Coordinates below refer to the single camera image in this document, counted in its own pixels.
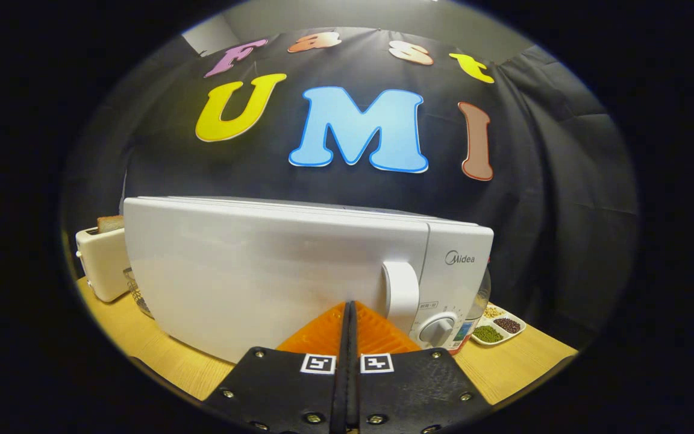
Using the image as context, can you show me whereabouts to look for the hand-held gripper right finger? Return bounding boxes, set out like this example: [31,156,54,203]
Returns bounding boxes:
[350,300,493,434]

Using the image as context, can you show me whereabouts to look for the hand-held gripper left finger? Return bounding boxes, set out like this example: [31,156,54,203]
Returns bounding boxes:
[202,300,351,434]

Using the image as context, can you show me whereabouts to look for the white microwave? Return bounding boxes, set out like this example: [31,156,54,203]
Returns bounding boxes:
[123,196,495,364]

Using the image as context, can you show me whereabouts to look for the clear plastic water bottle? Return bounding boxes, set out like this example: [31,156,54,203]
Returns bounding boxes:
[449,265,492,355]

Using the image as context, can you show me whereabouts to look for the white divided dish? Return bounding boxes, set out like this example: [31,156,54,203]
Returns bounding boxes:
[470,303,527,346]

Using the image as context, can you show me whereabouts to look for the cream toaster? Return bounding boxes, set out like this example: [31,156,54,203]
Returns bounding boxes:
[75,226,132,303]

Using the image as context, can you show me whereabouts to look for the wire mesh basket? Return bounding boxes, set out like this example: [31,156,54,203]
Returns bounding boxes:
[123,267,155,319]

